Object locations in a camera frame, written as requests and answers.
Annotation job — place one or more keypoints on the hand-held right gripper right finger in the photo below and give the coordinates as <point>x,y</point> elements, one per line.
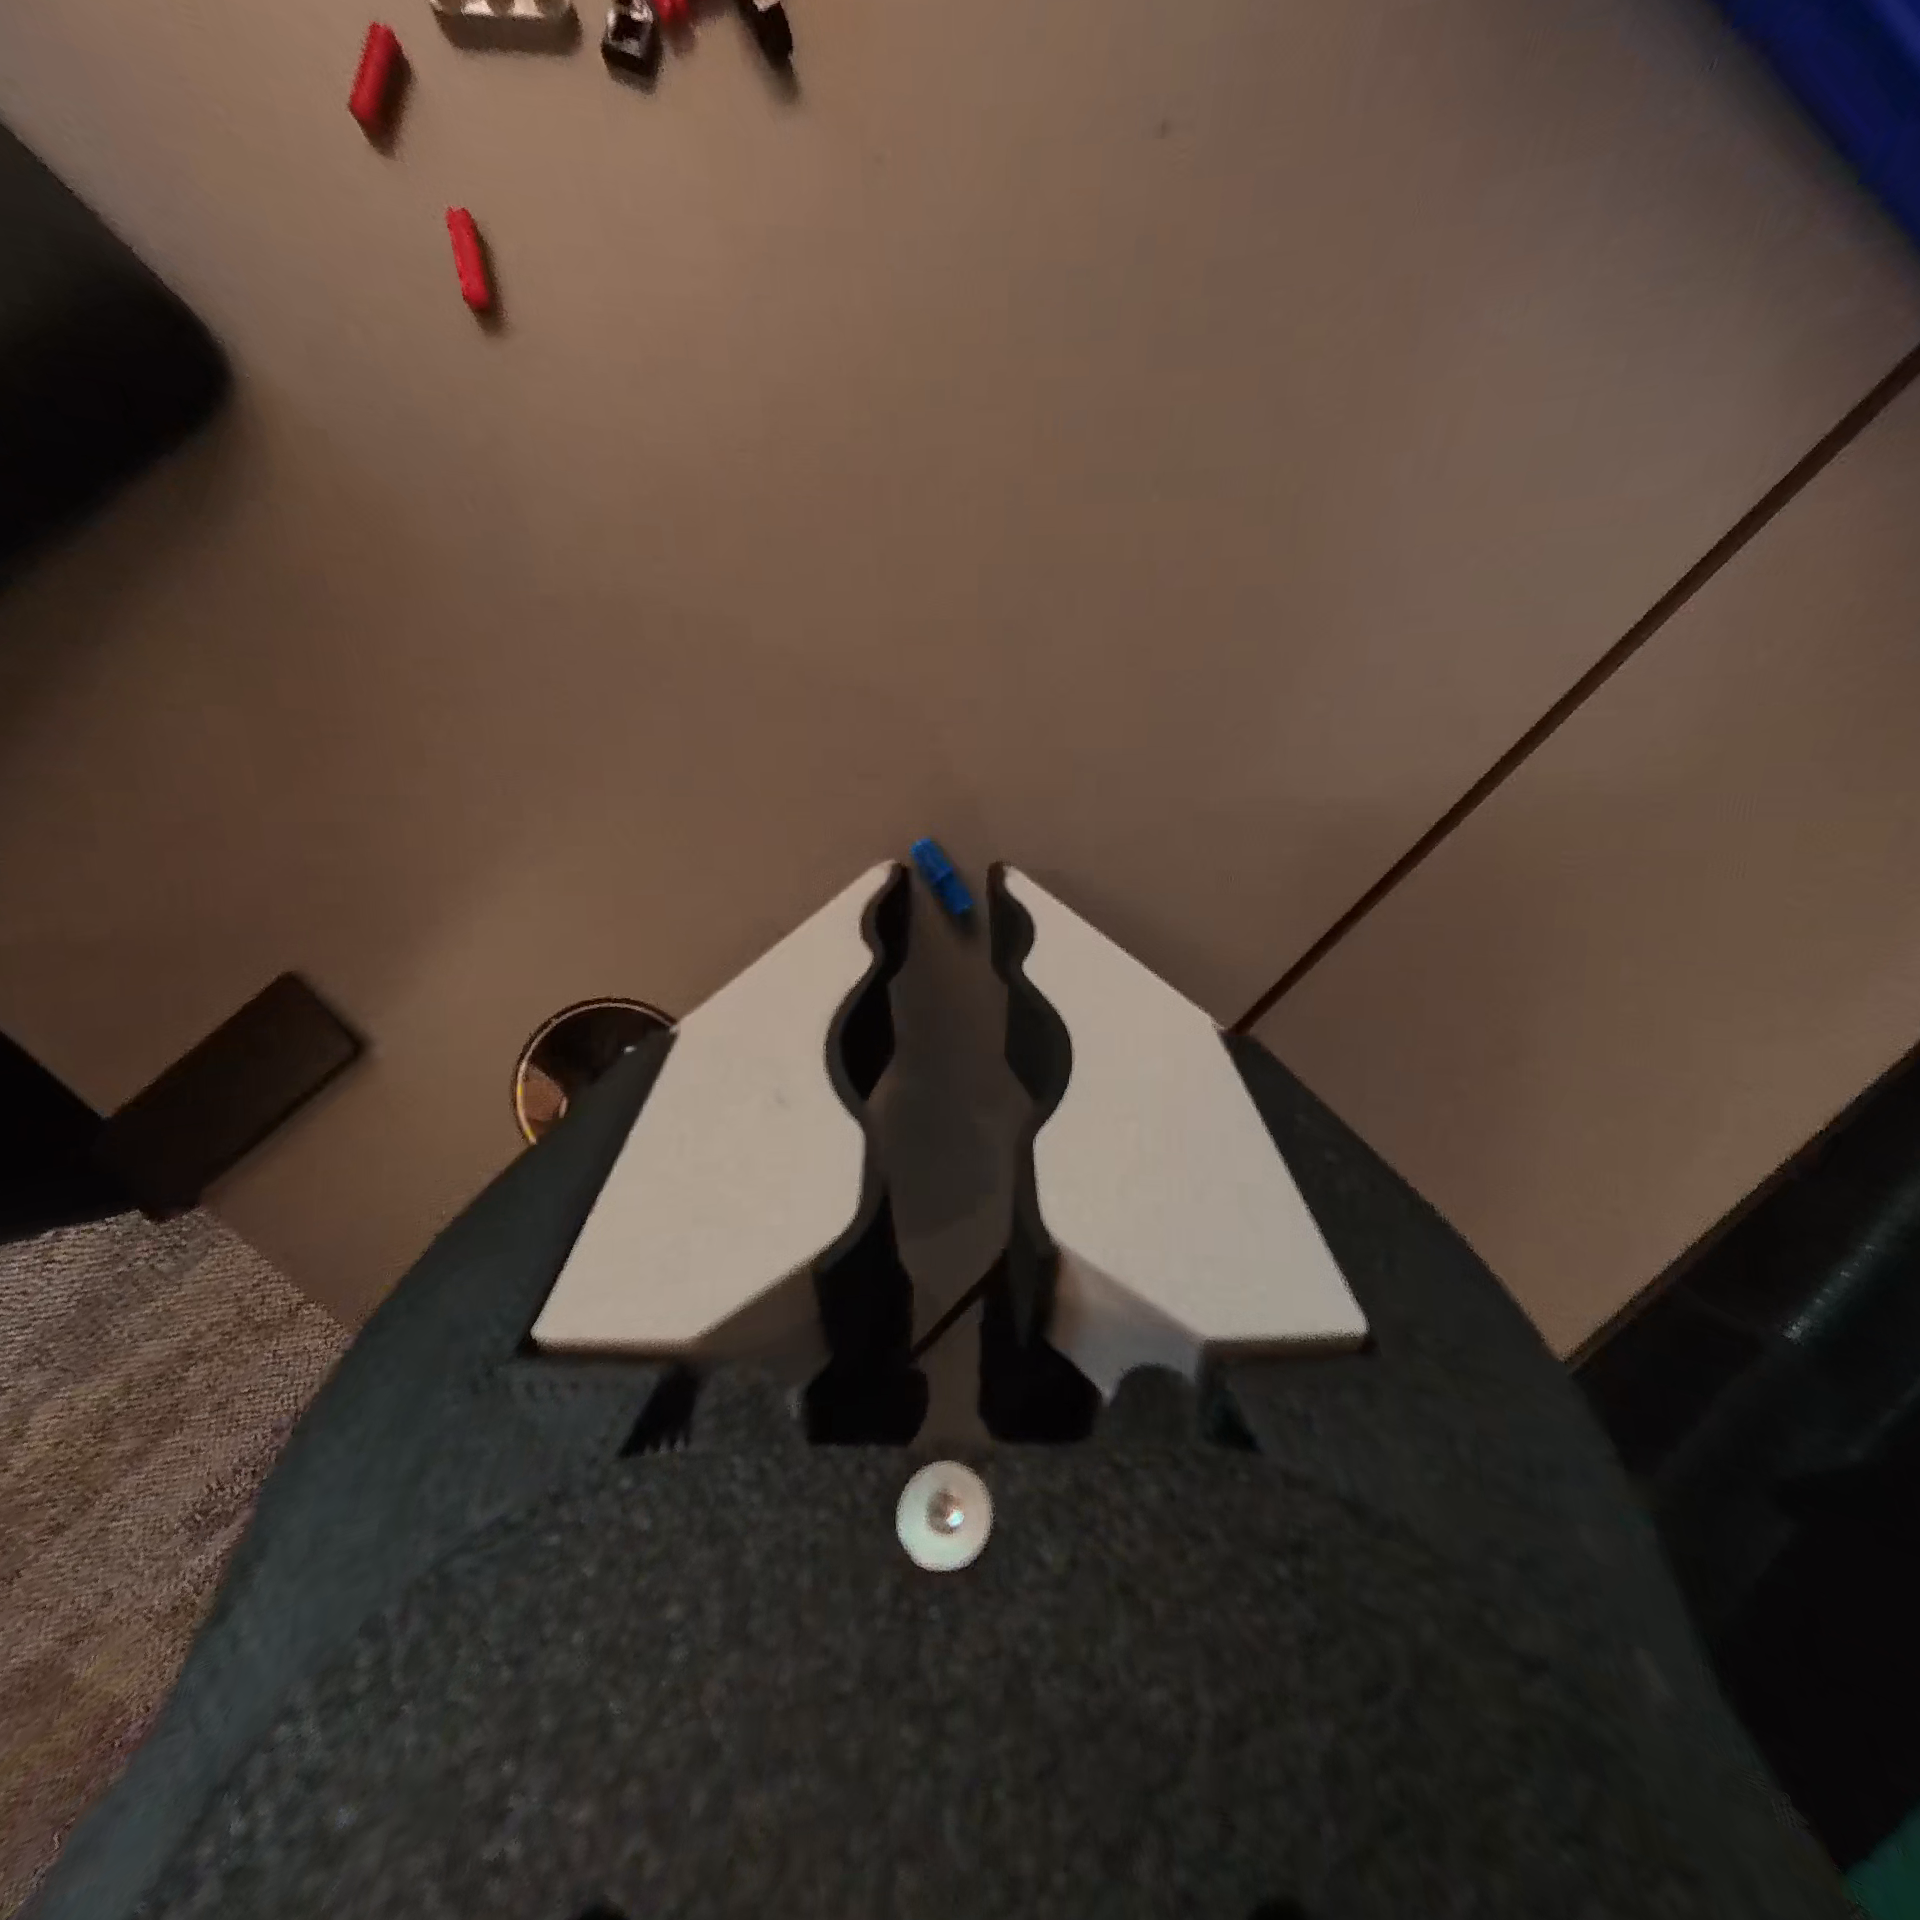
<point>1184,1184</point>

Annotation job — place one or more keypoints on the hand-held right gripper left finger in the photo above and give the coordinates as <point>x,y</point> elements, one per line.
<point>720,1172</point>

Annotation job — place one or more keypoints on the blue pin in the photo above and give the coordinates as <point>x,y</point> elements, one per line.
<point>942,874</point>

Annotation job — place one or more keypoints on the grey desk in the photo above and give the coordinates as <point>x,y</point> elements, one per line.
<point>1051,452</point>

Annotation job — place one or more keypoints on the red pin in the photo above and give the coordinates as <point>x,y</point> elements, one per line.
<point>470,259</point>
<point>375,76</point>

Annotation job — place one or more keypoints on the blue plastic bin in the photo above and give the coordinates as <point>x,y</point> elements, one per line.
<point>1845,91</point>

